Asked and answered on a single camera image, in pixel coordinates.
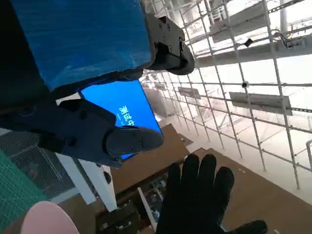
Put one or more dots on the large white mesh cabinet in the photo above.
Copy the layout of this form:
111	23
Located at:
24	156

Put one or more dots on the rectangular ceiling lamp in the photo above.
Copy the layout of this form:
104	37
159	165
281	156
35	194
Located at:
190	92
260	102

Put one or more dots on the flat screen monitor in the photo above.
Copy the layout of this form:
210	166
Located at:
126	97

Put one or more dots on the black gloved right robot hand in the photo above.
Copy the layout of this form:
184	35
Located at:
195	200

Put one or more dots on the brown wooden cabinet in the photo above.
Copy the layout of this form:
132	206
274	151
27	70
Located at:
151	156

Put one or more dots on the pink bowl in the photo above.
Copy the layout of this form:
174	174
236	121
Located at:
46	219

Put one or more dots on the green cutting mat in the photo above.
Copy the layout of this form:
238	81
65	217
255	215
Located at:
14	185

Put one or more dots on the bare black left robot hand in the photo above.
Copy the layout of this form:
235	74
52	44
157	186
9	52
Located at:
80	39

